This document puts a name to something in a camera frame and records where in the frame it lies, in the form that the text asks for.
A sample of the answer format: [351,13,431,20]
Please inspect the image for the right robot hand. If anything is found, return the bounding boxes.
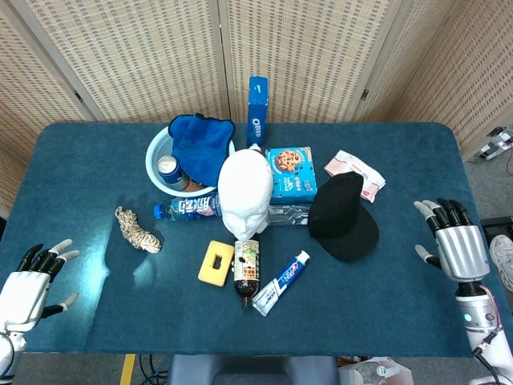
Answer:
[413,197,491,284]

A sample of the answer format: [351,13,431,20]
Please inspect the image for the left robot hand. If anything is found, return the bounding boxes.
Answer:
[0,239,81,333]

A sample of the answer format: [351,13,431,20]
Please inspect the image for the black baseball cap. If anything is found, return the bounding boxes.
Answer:
[307,171,381,263]

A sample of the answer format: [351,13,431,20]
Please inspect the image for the white sneaker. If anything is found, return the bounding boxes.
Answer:
[489,234,513,292]

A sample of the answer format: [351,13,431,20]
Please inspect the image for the black stand base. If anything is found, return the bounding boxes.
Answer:
[480,216,513,241]

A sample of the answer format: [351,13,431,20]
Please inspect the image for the white power strip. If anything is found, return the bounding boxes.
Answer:
[476,126,513,161]

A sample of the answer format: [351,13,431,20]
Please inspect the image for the yellow floor tape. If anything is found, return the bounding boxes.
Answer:
[119,353,137,385]

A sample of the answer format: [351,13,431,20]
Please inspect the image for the cardboard box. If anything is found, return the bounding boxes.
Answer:
[338,355,414,385]

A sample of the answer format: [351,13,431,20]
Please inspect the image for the pink wet wipes pack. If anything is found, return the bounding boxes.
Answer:
[323,149,387,204]

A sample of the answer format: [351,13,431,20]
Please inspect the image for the clear bottle green label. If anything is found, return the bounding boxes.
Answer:
[356,360,398,385]

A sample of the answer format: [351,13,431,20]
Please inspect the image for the teal tablecloth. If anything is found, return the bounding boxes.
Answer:
[0,121,493,358]

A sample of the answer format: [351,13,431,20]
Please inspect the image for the clear water bottle white cap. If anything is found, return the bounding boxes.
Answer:
[267,204,314,226]

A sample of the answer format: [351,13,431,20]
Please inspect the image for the pale blue plastic basin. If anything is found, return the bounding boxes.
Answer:
[145,125,236,193]

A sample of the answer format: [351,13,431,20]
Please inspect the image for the blue white toothpaste tube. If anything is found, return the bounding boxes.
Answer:
[252,249,312,318]

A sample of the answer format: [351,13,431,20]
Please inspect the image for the yellow sponge with hole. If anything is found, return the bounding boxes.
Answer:
[197,240,236,288]

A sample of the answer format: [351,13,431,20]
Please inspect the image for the blue cookie box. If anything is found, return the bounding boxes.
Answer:
[264,146,317,205]

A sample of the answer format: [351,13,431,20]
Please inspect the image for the blue label drink bottle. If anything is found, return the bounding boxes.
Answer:
[153,192,222,222]

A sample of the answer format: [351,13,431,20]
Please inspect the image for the blue soda can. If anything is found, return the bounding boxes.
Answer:
[156,155,184,185]

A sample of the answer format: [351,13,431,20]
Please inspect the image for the brown tea bottle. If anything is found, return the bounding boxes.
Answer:
[232,238,262,308]

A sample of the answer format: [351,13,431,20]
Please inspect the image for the white foam mannequin head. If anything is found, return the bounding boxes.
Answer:
[217,146,274,241]

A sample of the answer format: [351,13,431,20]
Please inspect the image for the blue cloth towel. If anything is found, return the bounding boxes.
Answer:
[168,114,236,188]

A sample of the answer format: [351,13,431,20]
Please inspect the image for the blue Oreo box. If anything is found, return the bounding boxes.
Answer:
[246,75,269,148]

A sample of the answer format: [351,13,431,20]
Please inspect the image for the woven folding screen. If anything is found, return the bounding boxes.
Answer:
[0,0,513,217]

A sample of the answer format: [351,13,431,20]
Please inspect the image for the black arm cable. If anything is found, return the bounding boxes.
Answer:
[471,346,507,385]

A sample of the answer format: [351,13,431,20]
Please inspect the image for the beige rope bundle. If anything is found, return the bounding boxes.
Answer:
[114,205,163,254]

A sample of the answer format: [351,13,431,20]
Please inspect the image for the floor cables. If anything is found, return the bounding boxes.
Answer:
[138,355,172,385]

